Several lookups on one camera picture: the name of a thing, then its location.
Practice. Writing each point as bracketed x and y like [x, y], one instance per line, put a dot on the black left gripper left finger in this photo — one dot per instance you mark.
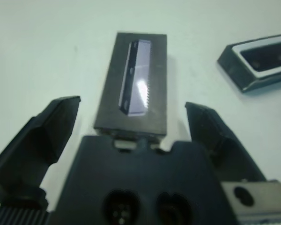
[32, 150]

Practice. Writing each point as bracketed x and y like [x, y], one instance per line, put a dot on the black box lid camera print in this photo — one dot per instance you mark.
[107, 93]

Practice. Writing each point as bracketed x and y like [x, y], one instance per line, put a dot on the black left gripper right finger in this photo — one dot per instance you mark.
[215, 136]

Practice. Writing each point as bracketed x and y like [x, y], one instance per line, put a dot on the black box base white insert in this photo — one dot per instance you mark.
[234, 70]

